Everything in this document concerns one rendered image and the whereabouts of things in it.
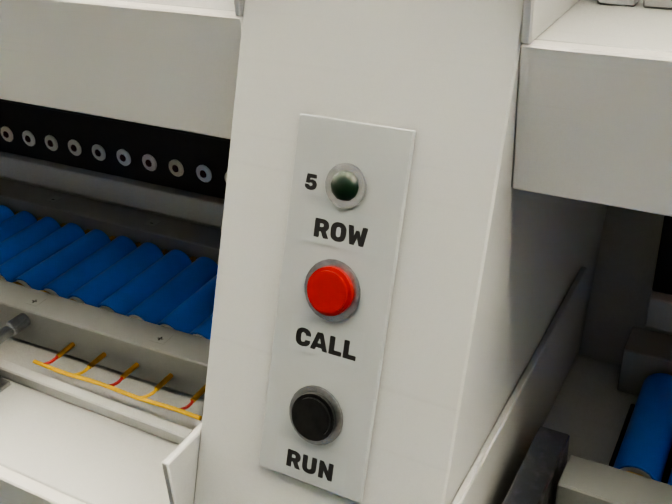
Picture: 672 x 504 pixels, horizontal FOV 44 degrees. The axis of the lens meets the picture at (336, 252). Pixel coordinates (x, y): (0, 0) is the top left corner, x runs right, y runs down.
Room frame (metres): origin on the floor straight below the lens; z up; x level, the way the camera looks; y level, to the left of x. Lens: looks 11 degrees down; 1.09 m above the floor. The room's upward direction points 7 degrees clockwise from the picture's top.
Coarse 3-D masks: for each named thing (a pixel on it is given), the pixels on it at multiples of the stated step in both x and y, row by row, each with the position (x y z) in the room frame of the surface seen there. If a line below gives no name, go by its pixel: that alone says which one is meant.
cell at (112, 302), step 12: (168, 252) 0.47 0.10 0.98; (180, 252) 0.47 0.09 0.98; (156, 264) 0.46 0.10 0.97; (168, 264) 0.46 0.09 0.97; (180, 264) 0.46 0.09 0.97; (144, 276) 0.45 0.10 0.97; (156, 276) 0.45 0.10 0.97; (168, 276) 0.45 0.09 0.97; (120, 288) 0.44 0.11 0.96; (132, 288) 0.43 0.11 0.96; (144, 288) 0.44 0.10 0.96; (156, 288) 0.44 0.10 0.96; (108, 300) 0.42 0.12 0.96; (120, 300) 0.42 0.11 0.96; (132, 300) 0.43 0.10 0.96; (120, 312) 0.42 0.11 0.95
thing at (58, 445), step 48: (96, 192) 0.53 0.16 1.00; (144, 192) 0.51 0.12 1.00; (192, 192) 0.50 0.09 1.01; (144, 384) 0.39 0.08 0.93; (0, 432) 0.36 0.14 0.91; (48, 432) 0.35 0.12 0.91; (96, 432) 0.35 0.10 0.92; (144, 432) 0.35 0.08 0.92; (192, 432) 0.28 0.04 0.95; (0, 480) 0.33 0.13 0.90; (48, 480) 0.33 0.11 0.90; (96, 480) 0.33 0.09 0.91; (144, 480) 0.33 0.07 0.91; (192, 480) 0.28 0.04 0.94
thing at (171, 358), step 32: (0, 288) 0.43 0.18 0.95; (0, 320) 0.42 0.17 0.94; (32, 320) 0.41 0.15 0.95; (64, 320) 0.40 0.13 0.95; (96, 320) 0.40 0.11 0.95; (128, 320) 0.40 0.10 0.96; (64, 352) 0.39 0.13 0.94; (96, 352) 0.40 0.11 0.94; (128, 352) 0.38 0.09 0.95; (160, 352) 0.37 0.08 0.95; (192, 352) 0.37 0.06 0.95; (96, 384) 0.37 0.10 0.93; (160, 384) 0.37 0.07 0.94; (192, 384) 0.37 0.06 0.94; (192, 416) 0.35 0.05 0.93
